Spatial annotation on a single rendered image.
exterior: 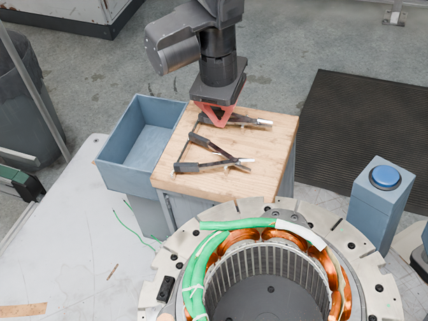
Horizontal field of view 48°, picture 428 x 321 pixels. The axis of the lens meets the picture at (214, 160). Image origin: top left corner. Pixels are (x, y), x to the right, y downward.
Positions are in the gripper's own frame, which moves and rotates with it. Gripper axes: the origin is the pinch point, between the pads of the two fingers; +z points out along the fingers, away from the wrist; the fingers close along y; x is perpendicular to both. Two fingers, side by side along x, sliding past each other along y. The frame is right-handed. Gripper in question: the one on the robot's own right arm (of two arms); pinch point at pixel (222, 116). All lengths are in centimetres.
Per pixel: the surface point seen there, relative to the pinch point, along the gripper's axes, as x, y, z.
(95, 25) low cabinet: -131, -148, 102
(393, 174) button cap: 28.5, 2.3, 3.4
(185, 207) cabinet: -3.3, 12.6, 10.6
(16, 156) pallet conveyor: -58, -3, 32
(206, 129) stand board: -2.5, 1.5, 2.3
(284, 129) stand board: 10.3, -1.4, 1.9
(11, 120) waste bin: -111, -48, 76
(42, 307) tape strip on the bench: -30, 30, 32
